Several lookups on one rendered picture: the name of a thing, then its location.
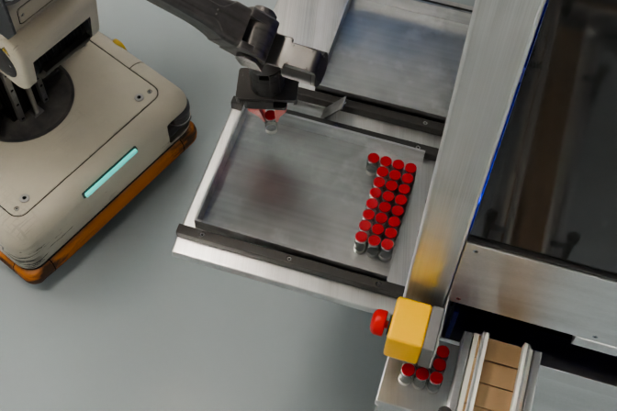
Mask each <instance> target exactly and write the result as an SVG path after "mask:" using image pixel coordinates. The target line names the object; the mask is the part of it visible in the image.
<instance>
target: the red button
mask: <svg viewBox="0 0 617 411"><path fill-rule="evenodd" d="M387 315H388V311H386V310H383V309H377V310H376V311H375V313H374V314H373V316H372V319H371V324H370V331H371V333H372V334H373V335H377V336H379V337H382V335H383V332H384V328H387V325H388V321H387Z"/></svg>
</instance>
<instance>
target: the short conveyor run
mask: <svg viewBox="0 0 617 411"><path fill-rule="evenodd" d="M459 347H460V348H459V351H458V355H457V359H456V364H455V367H454V375H453V379H452V382H451V386H450V391H449V395H448V398H447V402H446V406H442V407H440V408H439V410H438V411H455V410H456V411H532V408H533V399H534V393H535V388H536V384H537V378H538V373H539V369H540V363H541V359H542V354H543V353H542V352H540V351H536V350H531V349H530V347H531V345H530V344H528V343H524V344H523V346H522V347H518V346H515V345H511V344H509V343H505V342H502V341H498V340H494V339H489V333H488V332H484V331H483V334H482V336H479V334H476V333H475V334H473V333H472V332H468V331H465V332H464V335H463V337H462V339H461V341H460V343H459ZM469 350H470V352H469ZM468 354H469V357H468ZM474 357H475V358H474ZM467 358H468V360H467ZM466 362H467V364H466ZM465 370H466V372H465ZM464 374H465V376H464ZM463 378H464V380H463ZM470 380H471V381H470ZM462 382H463V384H462ZM461 386H462V389H461ZM460 390H461V393H460ZM459 394H460V396H459ZM458 398H459V401H458ZM457 402H458V404H457ZM456 407H457V409H456Z"/></svg>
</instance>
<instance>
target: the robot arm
mask: <svg viewBox="0 0 617 411"><path fill-rule="evenodd" d="M147 1H149V2H150V3H152V4H154V5H156V6H158V7H160V8H161V9H163V10H165V11H167V12H169V13H171V14H173V15H174V16H176V17H179V18H181V19H183V20H184V21H185V22H187V23H189V24H190V25H192V26H193V27H195V28H196V29H198V30H199V31H200V32H201V33H203V34H204V35H205V36H206V37H207V39H208V40H210V41H212V42H214V43H216V44H218V45H219V47H220V48H221V49H223V50H225V51H227V52H229V53H231V54H233V55H234V56H235V59H236V60H237V61H238V62H239V64H240V65H241V66H244V67H248V68H240V69H239V76H238V82H237V89H236V101H237V103H239V102H240V101H243V103H244V107H245V108H248V110H249V111H250V112H252V113H253V114H255V115H257V116H258V117H259V118H260V119H261V120H262V121H263V122H265V117H264V116H265V112H266V109H274V110H275V121H276V122H278V120H279V117H281V116H282V115H283V114H284V113H285V112H286V109H287V103H294V105H296V104H297V91H298V84H299V82H301V83H305V84H309V85H312V86H315V87H318V86H319V85H320V83H321V81H322V79H323V76H324V73H325V71H326V68H327V63H328V53H327V52H325V51H321V50H316V49H312V48H310V47H306V46H303V45H300V44H296V43H294V39H293V38H291V37H288V36H285V35H282V34H278V33H277V29H278V27H279V22H278V21H277V20H276V19H277V16H276V15H275V12H274V11H273V10H271V9H270V8H268V7H265V6H259V5H257V6H250V7H248V6H245V5H243V4H242V3H240V2H238V1H232V0H147Z"/></svg>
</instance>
